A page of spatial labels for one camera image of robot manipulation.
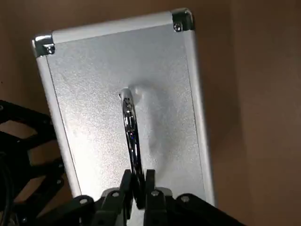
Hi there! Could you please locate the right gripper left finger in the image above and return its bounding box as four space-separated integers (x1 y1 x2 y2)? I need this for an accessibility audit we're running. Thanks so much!
55 169 136 226

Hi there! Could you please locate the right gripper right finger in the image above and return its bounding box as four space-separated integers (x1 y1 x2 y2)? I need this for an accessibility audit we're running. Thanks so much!
143 169 247 226

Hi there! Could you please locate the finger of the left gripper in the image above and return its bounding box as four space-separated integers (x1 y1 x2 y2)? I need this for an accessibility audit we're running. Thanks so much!
0 153 66 225
0 100 58 153

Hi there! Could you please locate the silver aluminium medicine case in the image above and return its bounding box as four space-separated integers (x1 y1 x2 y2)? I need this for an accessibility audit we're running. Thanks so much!
32 8 216 226

